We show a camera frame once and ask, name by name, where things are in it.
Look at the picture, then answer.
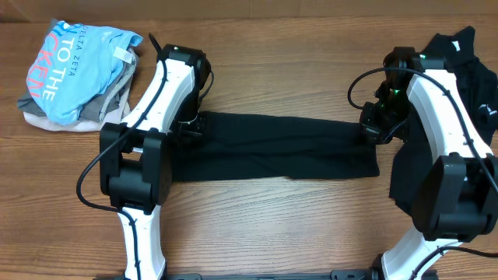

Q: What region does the plain black t-shirt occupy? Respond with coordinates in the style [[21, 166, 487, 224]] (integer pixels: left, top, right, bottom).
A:
[[171, 111, 380, 182]]

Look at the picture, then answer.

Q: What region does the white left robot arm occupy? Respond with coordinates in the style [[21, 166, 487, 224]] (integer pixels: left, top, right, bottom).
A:
[[100, 44, 212, 279]]

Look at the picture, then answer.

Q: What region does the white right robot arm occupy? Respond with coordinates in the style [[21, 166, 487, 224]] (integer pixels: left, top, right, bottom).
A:
[[358, 47, 497, 279]]

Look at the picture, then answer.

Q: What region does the grey folded garment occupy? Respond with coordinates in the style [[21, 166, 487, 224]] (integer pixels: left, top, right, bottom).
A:
[[16, 18, 140, 124]]

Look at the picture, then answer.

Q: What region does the black hydrogen logo shirt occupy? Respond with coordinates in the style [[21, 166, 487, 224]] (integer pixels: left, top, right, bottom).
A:
[[389, 26, 497, 215]]

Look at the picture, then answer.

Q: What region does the light blue printed t-shirt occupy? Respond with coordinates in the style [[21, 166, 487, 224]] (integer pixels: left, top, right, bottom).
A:
[[26, 21, 144, 126]]

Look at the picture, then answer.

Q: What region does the white folded garment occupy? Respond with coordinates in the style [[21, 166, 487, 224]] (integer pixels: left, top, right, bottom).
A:
[[17, 68, 135, 132]]

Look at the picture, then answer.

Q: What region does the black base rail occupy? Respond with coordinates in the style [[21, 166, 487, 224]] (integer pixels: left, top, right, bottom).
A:
[[93, 268, 440, 280]]

